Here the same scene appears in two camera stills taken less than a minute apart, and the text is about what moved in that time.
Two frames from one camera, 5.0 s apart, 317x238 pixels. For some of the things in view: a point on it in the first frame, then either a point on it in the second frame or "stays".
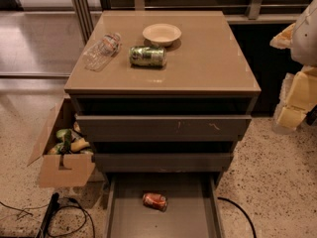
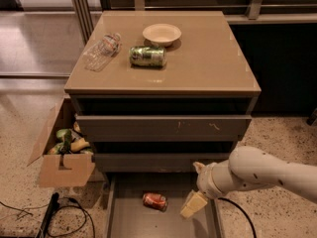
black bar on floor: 54,203 stays
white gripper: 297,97 → 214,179
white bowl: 161,34 stays
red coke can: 156,200 stays
